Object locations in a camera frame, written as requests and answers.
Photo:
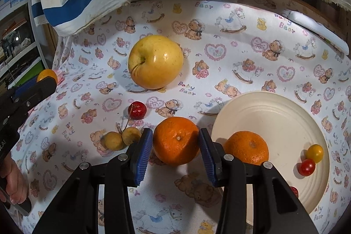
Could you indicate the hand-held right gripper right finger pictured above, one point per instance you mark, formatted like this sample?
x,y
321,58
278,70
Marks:
x,y
207,160

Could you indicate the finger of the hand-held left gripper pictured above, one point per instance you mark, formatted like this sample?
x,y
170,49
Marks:
x,y
35,95
24,90

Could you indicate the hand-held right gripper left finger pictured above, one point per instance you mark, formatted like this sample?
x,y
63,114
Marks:
x,y
142,157

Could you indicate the yellow cherry tomato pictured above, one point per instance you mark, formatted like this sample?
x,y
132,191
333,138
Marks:
x,y
314,153
46,75

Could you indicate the small orange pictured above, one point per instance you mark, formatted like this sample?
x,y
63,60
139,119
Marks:
x,y
177,140

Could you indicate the large orange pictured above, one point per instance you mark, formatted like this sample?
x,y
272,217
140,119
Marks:
x,y
246,147

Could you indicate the cream plate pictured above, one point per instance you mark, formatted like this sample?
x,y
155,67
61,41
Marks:
x,y
260,113

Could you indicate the yellow apple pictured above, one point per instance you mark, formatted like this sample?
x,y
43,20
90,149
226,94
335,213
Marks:
x,y
156,61

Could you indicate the person's left hand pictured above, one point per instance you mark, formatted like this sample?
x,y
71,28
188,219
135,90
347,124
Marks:
x,y
15,182

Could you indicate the green box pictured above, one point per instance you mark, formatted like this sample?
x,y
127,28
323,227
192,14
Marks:
x,y
35,66

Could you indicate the red cherry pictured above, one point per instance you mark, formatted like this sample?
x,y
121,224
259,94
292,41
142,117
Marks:
x,y
138,110

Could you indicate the storage shelf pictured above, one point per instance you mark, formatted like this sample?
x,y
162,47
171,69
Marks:
x,y
16,31

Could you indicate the bear printed cloth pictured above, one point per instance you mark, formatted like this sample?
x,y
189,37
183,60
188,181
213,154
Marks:
x,y
233,31

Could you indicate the white remote control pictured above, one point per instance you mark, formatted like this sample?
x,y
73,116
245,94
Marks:
x,y
315,28

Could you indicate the wooden frame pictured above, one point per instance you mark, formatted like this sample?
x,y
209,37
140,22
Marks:
x,y
50,39

